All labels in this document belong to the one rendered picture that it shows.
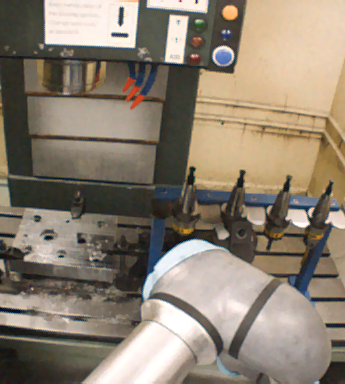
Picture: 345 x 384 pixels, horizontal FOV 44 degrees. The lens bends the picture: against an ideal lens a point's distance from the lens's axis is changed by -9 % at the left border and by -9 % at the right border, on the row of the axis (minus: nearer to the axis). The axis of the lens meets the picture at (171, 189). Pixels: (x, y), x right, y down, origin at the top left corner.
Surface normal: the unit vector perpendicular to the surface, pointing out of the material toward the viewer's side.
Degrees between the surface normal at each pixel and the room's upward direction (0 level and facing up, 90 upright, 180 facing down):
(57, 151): 90
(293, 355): 70
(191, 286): 15
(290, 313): 26
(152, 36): 90
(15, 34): 90
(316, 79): 90
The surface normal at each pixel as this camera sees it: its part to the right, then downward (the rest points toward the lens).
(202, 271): -0.07, -0.73
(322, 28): 0.02, 0.57
